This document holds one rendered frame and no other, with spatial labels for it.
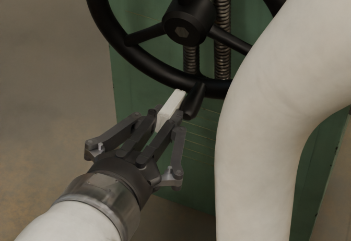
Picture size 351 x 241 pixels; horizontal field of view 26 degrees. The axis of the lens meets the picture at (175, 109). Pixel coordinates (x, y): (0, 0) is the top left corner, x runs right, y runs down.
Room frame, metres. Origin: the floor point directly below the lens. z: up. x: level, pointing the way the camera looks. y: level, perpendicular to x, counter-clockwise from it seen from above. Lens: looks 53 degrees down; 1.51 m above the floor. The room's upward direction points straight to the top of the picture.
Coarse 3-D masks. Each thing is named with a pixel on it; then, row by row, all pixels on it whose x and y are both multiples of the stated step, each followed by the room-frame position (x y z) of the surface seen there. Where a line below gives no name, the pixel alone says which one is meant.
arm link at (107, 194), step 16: (80, 176) 0.43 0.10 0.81; (96, 176) 0.43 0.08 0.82; (64, 192) 0.41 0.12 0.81; (80, 192) 0.40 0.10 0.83; (96, 192) 0.40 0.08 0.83; (112, 192) 0.41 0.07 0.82; (128, 192) 0.41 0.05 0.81; (112, 208) 0.39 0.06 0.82; (128, 208) 0.40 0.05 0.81; (128, 224) 0.38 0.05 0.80; (128, 240) 0.37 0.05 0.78
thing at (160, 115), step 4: (176, 92) 0.63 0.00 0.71; (172, 96) 0.62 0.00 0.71; (176, 96) 0.62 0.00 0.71; (168, 100) 0.61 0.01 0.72; (172, 100) 0.61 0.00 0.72; (168, 104) 0.60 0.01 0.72; (164, 108) 0.59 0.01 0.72; (160, 112) 0.58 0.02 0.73; (164, 112) 0.58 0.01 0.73; (160, 116) 0.57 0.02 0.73; (160, 120) 0.57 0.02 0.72; (156, 124) 0.57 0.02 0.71; (160, 124) 0.57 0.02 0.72; (156, 128) 0.57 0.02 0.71; (160, 128) 0.57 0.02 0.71
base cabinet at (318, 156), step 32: (128, 0) 0.89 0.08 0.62; (160, 0) 0.87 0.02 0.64; (256, 0) 0.81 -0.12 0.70; (128, 32) 0.89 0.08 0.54; (256, 32) 0.81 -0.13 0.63; (128, 64) 0.89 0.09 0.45; (128, 96) 0.90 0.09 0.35; (160, 96) 0.87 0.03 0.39; (192, 128) 0.85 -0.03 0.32; (320, 128) 0.76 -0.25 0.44; (160, 160) 0.87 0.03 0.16; (192, 160) 0.84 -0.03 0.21; (320, 160) 0.76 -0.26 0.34; (160, 192) 0.88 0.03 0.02; (192, 192) 0.85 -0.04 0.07; (320, 192) 0.75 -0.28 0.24
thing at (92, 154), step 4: (100, 144) 0.51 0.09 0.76; (100, 148) 0.51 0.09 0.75; (104, 148) 0.51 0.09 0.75; (84, 152) 0.51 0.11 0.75; (88, 152) 0.50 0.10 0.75; (92, 152) 0.50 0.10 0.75; (96, 152) 0.50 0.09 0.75; (100, 152) 0.50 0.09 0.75; (104, 152) 0.51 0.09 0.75; (88, 156) 0.50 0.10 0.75; (92, 156) 0.50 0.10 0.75; (92, 160) 0.49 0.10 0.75
